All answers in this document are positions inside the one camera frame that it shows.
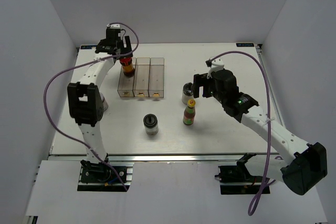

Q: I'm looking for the aluminium table front rail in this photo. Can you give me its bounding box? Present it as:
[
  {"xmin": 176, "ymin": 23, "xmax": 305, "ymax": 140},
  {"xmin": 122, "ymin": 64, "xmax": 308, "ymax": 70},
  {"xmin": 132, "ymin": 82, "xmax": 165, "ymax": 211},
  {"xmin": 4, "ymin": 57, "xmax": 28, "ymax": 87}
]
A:
[{"xmin": 47, "ymin": 152, "xmax": 280, "ymax": 164}]

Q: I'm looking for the aluminium table right rail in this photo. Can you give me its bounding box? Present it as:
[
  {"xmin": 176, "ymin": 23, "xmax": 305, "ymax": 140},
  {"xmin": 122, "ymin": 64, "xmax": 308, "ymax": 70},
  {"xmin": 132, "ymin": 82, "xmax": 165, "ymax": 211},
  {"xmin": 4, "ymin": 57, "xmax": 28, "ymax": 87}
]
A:
[{"xmin": 255, "ymin": 44, "xmax": 285, "ymax": 126}]

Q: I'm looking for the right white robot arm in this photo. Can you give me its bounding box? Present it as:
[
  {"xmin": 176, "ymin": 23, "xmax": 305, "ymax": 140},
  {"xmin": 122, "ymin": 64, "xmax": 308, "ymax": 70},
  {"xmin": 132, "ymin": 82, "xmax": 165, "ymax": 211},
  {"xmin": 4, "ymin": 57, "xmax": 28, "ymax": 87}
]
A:
[{"xmin": 193, "ymin": 69, "xmax": 328, "ymax": 195}]

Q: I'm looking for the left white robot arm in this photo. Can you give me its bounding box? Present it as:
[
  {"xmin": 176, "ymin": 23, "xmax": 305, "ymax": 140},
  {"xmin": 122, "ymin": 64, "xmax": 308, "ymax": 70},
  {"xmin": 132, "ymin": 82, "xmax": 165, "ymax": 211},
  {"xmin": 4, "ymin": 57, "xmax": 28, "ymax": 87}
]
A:
[{"xmin": 67, "ymin": 24, "xmax": 133, "ymax": 182}]

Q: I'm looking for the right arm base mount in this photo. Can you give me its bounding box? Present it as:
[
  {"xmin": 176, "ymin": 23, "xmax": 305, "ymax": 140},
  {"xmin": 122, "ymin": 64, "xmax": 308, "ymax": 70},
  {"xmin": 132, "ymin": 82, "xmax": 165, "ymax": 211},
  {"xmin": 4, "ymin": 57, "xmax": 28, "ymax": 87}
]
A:
[{"xmin": 214, "ymin": 153, "xmax": 262, "ymax": 195}]

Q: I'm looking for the red cap sauce bottle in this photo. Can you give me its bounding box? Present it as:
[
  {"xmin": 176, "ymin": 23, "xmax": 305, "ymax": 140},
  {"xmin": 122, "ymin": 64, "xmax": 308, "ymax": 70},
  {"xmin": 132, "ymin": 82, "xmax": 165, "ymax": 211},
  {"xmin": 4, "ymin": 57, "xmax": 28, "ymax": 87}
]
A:
[{"xmin": 119, "ymin": 57, "xmax": 135, "ymax": 77}]

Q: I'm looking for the right clear acrylic tray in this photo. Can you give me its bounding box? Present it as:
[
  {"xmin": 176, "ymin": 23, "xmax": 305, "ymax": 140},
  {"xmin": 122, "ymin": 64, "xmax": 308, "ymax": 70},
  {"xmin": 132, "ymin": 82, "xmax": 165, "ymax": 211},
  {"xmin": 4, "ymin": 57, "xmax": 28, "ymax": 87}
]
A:
[{"xmin": 149, "ymin": 58, "xmax": 165, "ymax": 98}]

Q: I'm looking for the white lid spice jar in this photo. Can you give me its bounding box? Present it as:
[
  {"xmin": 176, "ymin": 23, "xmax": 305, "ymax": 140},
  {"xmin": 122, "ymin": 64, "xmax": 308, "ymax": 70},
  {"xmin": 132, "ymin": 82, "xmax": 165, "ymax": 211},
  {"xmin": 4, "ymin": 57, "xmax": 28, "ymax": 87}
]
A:
[{"xmin": 100, "ymin": 93, "xmax": 109, "ymax": 111}]

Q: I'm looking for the aluminium table rail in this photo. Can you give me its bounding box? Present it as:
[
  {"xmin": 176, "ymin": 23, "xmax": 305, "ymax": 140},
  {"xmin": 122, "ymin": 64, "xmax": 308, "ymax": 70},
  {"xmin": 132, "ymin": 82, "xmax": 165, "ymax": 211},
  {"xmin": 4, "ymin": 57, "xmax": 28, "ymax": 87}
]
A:
[
  {"xmin": 255, "ymin": 44, "xmax": 285, "ymax": 126},
  {"xmin": 47, "ymin": 152, "xmax": 280, "ymax": 164}
]

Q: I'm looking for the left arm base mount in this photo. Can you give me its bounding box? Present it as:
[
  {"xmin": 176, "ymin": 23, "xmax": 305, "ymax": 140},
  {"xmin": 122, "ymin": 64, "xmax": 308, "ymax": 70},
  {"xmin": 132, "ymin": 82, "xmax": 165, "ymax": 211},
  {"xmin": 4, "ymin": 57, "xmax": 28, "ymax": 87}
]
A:
[{"xmin": 77, "ymin": 160, "xmax": 131, "ymax": 193}]

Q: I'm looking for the middle clear acrylic tray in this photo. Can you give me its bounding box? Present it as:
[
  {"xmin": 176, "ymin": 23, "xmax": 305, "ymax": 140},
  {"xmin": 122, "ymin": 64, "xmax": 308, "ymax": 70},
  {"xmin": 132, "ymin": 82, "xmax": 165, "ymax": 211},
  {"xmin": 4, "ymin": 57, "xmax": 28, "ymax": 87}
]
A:
[{"xmin": 133, "ymin": 57, "xmax": 150, "ymax": 98}]

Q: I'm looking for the left clear acrylic tray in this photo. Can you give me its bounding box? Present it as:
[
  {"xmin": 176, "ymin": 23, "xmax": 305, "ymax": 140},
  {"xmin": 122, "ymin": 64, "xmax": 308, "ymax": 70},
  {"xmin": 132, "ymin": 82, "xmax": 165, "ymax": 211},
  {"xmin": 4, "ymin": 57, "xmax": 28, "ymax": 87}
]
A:
[{"xmin": 117, "ymin": 58, "xmax": 136, "ymax": 98}]

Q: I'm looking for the green label chili sauce bottle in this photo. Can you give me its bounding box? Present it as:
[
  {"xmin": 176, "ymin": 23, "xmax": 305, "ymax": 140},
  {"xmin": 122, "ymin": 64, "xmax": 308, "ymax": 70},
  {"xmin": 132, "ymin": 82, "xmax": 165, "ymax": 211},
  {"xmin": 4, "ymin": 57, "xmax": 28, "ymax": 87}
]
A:
[{"xmin": 183, "ymin": 99, "xmax": 196, "ymax": 125}]

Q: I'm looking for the black grinder top jar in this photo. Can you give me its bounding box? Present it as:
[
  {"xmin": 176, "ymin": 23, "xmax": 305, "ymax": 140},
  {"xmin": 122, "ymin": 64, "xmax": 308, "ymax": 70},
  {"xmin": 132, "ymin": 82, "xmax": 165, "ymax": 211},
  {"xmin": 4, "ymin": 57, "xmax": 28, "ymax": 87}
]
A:
[{"xmin": 181, "ymin": 82, "xmax": 193, "ymax": 104}]

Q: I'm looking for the clear acrylic tray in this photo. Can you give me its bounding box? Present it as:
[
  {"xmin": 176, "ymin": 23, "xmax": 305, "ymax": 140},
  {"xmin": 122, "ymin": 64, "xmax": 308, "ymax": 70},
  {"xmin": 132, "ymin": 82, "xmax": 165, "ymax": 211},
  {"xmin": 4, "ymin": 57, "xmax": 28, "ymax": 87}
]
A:
[
  {"xmin": 133, "ymin": 57, "xmax": 150, "ymax": 98},
  {"xmin": 117, "ymin": 58, "xmax": 136, "ymax": 98},
  {"xmin": 149, "ymin": 58, "xmax": 165, "ymax": 98}
]

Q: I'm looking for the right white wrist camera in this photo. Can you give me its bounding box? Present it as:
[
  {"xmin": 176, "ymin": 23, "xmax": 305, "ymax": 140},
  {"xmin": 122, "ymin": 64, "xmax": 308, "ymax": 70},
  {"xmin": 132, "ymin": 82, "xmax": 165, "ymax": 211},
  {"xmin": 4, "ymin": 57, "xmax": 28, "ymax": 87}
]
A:
[{"xmin": 205, "ymin": 57, "xmax": 224, "ymax": 79}]

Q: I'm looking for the black lid pepper jar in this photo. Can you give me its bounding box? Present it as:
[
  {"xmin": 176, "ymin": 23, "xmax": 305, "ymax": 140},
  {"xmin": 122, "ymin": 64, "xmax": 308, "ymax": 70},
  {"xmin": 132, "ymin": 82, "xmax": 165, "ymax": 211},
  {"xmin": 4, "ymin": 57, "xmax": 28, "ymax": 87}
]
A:
[{"xmin": 143, "ymin": 114, "xmax": 159, "ymax": 135}]

